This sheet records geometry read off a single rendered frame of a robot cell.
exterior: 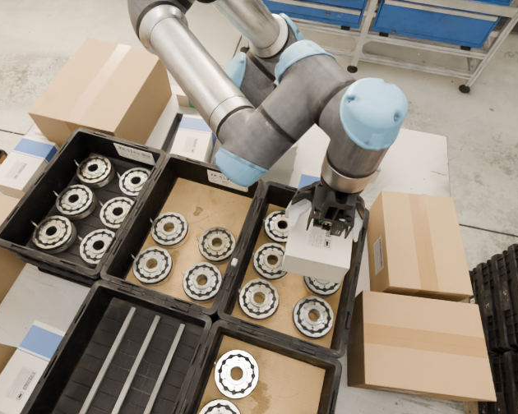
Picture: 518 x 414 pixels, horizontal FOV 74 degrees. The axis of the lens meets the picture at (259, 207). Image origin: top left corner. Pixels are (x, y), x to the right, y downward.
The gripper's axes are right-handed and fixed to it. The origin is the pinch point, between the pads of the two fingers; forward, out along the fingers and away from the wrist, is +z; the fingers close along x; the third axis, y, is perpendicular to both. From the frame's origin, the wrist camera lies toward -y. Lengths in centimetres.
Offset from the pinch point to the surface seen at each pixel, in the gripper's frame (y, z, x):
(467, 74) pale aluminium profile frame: -193, 99, 97
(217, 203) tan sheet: -14.1, 28.6, -28.3
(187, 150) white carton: -34, 32, -45
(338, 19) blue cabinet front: -195, 77, 0
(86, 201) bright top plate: -4, 26, -64
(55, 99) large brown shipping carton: -36, 22, -89
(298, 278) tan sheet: 3.5, 28.5, -0.3
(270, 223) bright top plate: -9.5, 25.4, -11.2
